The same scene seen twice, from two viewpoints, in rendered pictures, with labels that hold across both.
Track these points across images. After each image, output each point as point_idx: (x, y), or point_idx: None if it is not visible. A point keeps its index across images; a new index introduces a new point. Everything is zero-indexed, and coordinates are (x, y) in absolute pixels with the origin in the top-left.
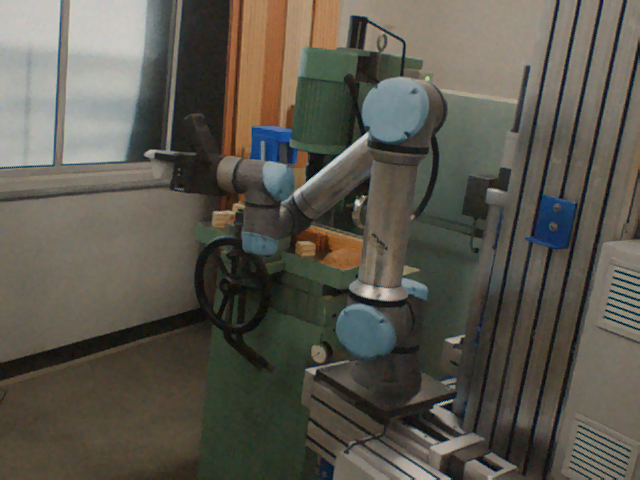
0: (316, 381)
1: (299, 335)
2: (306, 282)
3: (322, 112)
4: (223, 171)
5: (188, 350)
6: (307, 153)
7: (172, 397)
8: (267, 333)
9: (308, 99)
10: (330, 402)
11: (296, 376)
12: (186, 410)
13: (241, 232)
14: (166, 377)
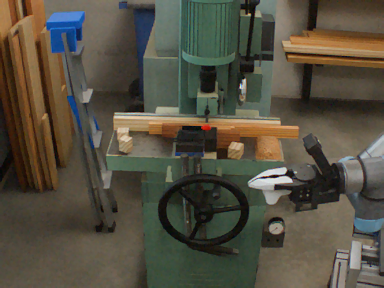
0: (361, 272)
1: None
2: (246, 177)
3: (225, 29)
4: (354, 182)
5: (20, 213)
6: (39, 11)
7: (56, 266)
8: (208, 223)
9: (211, 21)
10: (379, 282)
11: (242, 244)
12: (78, 273)
13: (362, 220)
14: (32, 249)
